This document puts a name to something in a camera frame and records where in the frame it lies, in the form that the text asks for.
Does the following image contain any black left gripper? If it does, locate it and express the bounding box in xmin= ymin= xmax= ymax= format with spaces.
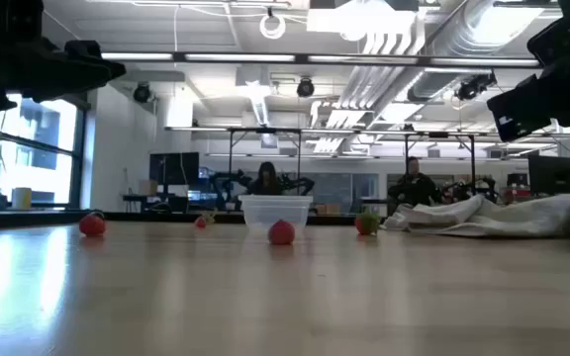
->
xmin=0 ymin=40 xmax=128 ymax=114

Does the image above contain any red strawberry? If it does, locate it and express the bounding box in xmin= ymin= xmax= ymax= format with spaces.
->
xmin=194 ymin=211 xmax=217 ymax=229
xmin=267 ymin=219 xmax=297 ymax=246
xmin=354 ymin=210 xmax=382 ymax=237
xmin=78 ymin=211 xmax=108 ymax=238

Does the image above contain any clear plastic tupperware container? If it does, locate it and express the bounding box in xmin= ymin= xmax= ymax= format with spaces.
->
xmin=237 ymin=194 xmax=315 ymax=237

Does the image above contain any black ceiling spotlight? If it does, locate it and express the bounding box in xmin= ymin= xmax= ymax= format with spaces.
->
xmin=132 ymin=81 xmax=153 ymax=105
xmin=454 ymin=71 xmax=498 ymax=103
xmin=296 ymin=76 xmax=316 ymax=99

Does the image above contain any large window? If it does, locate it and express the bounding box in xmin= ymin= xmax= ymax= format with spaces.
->
xmin=0 ymin=93 xmax=88 ymax=212

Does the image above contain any black computer monitor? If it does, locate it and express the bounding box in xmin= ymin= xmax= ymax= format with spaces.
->
xmin=527 ymin=154 xmax=570 ymax=197
xmin=148 ymin=151 xmax=201 ymax=187

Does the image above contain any overhead LED light bar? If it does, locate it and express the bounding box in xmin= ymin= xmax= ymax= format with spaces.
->
xmin=99 ymin=50 xmax=546 ymax=69

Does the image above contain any white cup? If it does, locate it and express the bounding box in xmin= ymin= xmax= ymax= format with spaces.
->
xmin=11 ymin=187 xmax=33 ymax=211

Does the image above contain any white checked cloth towel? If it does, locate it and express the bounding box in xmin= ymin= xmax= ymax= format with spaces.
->
xmin=381 ymin=191 xmax=570 ymax=239

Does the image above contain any person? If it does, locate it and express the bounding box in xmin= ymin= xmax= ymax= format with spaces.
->
xmin=247 ymin=160 xmax=284 ymax=197
xmin=387 ymin=156 xmax=443 ymax=208

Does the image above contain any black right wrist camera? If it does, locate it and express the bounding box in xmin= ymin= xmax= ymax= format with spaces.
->
xmin=486 ymin=73 xmax=562 ymax=143

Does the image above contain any black background gantry frame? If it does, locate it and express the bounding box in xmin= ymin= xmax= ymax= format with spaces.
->
xmin=227 ymin=127 xmax=304 ymax=197
xmin=403 ymin=131 xmax=478 ymax=197

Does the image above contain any black aluminium table frame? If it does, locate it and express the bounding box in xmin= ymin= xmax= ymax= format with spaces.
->
xmin=0 ymin=207 xmax=570 ymax=238

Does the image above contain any white coiled ceiling cable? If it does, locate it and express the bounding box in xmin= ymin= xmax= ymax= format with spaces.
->
xmin=258 ymin=12 xmax=287 ymax=41

